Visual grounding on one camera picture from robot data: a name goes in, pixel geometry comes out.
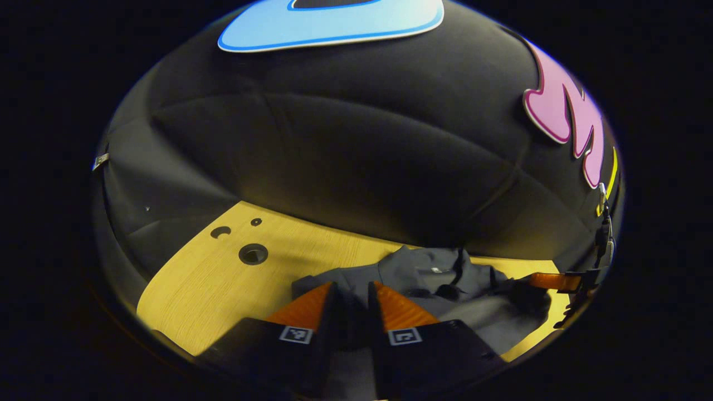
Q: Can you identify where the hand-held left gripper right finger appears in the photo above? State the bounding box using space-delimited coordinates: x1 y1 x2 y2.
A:
368 280 507 399

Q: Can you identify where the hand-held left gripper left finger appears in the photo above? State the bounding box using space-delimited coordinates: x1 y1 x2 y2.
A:
195 281 341 399

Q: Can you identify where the grey long-sleeved shirt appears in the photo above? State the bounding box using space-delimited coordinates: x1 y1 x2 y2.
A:
291 247 572 399

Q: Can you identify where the black backdrop cloth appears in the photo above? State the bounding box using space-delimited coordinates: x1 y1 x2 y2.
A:
92 0 626 312

